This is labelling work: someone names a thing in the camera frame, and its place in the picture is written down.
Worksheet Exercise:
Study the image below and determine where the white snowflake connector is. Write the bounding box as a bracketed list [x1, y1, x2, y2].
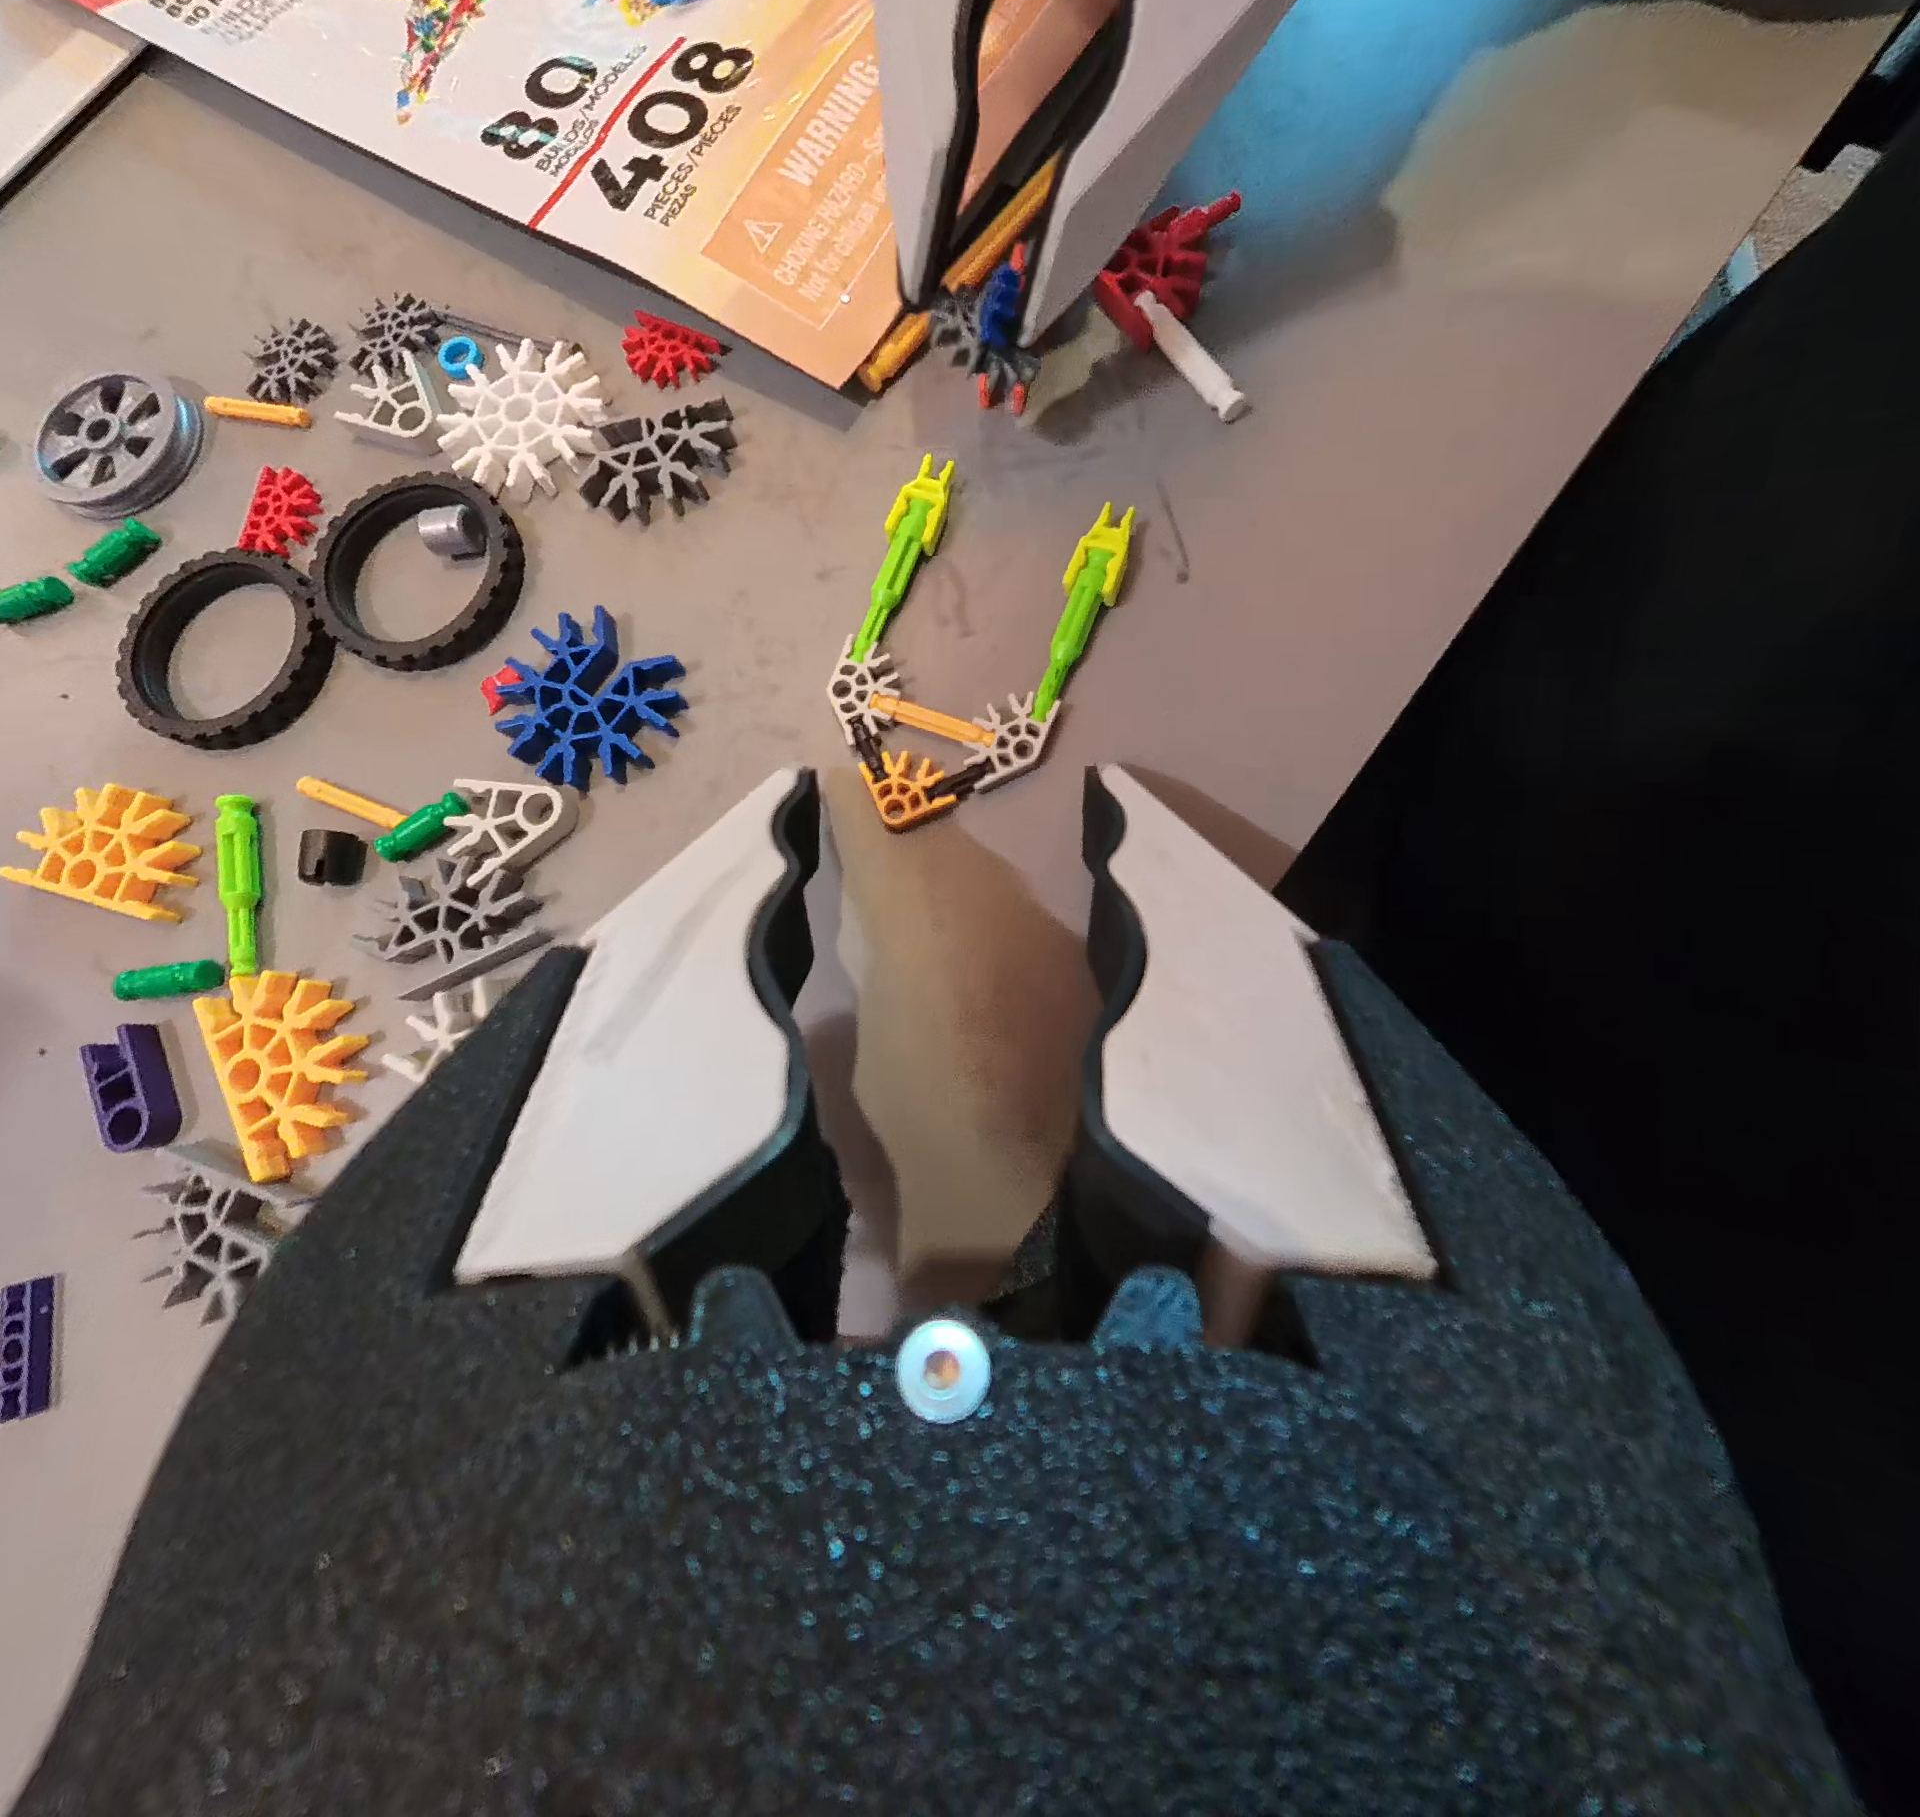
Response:
[437, 340, 613, 499]

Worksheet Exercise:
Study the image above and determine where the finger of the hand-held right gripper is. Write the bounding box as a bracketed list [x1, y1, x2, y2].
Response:
[1027, 0, 1340, 350]
[868, 0, 1028, 307]

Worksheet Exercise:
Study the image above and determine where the red half connector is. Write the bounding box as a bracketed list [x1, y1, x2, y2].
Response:
[237, 468, 326, 557]

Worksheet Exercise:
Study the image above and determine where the grey wheel hub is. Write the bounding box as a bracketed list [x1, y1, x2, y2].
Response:
[33, 373, 207, 521]

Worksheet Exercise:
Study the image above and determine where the long yellow rod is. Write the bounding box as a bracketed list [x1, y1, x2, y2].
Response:
[858, 159, 1060, 394]

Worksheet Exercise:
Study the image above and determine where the purple clip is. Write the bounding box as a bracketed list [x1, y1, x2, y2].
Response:
[78, 1026, 183, 1156]

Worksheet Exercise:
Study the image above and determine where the small dark snowflake connector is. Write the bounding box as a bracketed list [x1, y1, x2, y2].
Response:
[350, 294, 445, 380]
[246, 321, 340, 406]

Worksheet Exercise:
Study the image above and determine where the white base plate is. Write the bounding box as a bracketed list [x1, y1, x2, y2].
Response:
[0, 0, 144, 190]

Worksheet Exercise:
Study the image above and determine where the small red snowflake connector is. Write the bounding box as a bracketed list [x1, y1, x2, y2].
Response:
[622, 313, 729, 386]

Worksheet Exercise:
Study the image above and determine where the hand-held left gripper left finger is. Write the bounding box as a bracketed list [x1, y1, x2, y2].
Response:
[455, 764, 826, 1290]

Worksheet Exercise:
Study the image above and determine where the blue connector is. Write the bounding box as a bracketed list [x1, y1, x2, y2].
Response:
[495, 609, 693, 791]

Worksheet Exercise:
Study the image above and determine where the lime green rod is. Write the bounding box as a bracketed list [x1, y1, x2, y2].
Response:
[214, 794, 264, 979]

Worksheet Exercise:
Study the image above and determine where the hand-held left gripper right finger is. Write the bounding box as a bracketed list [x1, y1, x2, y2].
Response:
[1081, 762, 1438, 1290]

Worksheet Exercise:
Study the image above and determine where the dark grey connector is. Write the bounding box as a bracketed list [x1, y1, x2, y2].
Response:
[139, 1172, 293, 1324]
[360, 856, 545, 1001]

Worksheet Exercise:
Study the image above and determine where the light grey fan connector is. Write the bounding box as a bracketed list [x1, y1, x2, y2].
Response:
[382, 978, 505, 1085]
[333, 351, 441, 451]
[447, 776, 581, 889]

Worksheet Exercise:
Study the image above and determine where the red connector with white rod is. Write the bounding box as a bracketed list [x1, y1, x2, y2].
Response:
[1096, 193, 1251, 425]

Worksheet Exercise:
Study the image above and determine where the black tyre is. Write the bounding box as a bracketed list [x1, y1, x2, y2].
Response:
[312, 474, 528, 675]
[120, 549, 336, 754]

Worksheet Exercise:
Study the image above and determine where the yellow half connector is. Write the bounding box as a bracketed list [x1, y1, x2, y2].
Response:
[194, 970, 374, 1186]
[0, 785, 204, 922]

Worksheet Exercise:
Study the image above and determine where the large black connector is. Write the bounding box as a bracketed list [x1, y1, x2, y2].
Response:
[579, 400, 739, 525]

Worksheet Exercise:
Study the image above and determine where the purple flat piece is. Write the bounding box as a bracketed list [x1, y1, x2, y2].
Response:
[0, 1276, 60, 1423]

